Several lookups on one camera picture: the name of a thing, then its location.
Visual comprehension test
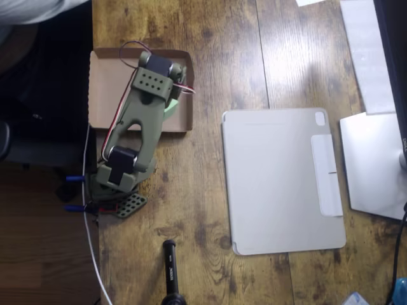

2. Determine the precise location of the green cube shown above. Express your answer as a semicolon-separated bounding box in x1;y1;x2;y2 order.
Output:
162;98;180;121

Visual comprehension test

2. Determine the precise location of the cardboard tray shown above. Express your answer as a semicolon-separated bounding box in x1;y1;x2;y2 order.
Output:
88;46;195;133

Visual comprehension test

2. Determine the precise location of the tablet in beige folio case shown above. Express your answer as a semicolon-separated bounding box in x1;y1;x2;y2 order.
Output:
221;107;347;257

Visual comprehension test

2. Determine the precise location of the person in grey shirt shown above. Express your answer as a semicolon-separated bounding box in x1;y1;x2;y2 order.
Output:
0;0;92;26

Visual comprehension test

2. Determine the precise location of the white foam sheet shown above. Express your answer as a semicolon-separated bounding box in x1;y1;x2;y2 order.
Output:
339;0;397;116

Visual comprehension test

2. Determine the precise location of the black chair armrest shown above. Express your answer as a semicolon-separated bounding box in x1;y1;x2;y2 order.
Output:
0;121;11;159

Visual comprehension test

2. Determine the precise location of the silver monitor stand base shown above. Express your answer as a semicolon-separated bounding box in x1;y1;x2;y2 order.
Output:
339;111;407;221

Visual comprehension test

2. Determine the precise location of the black monitor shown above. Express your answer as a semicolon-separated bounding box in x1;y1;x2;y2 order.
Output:
373;0;407;171

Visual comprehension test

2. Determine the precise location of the white and blue packet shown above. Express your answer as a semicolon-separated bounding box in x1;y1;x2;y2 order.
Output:
344;292;370;305

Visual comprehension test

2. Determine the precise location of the blue round object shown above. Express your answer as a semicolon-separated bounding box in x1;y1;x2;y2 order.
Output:
392;277;407;305

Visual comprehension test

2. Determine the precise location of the red white black servo wire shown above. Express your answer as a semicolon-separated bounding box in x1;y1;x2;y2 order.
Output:
101;41;197;161

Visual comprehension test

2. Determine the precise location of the dark perforated base plate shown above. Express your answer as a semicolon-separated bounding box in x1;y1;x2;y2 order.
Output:
88;171;149;220

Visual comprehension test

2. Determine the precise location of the black camera stand pole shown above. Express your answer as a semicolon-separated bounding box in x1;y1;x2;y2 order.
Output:
160;240;188;305

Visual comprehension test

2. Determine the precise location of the white cable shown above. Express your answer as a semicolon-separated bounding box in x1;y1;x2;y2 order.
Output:
81;123;114;305

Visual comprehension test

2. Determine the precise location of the black cable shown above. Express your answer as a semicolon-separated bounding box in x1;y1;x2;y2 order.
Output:
384;201;407;305

